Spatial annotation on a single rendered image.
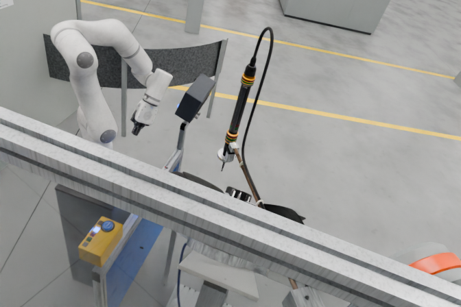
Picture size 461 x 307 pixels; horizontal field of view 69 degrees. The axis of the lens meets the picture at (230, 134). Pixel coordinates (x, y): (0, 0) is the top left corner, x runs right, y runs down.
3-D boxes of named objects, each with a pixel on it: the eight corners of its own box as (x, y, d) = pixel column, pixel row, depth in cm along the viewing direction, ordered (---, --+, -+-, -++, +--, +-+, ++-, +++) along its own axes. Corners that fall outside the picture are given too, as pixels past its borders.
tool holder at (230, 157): (239, 166, 127) (244, 147, 121) (221, 167, 125) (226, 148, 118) (231, 149, 133) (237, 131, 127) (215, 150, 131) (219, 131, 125)
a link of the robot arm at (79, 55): (108, 119, 157) (124, 140, 149) (83, 130, 152) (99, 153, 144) (79, 22, 120) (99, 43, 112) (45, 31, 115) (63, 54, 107)
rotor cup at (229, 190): (245, 223, 151) (254, 195, 153) (245, 225, 136) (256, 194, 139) (215, 211, 152) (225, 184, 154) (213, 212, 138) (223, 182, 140)
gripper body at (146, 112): (147, 100, 152) (136, 122, 153) (163, 106, 160) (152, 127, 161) (138, 94, 156) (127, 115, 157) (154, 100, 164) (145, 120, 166)
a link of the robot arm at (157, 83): (140, 90, 156) (152, 98, 152) (152, 64, 155) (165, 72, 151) (151, 94, 164) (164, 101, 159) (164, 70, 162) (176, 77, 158)
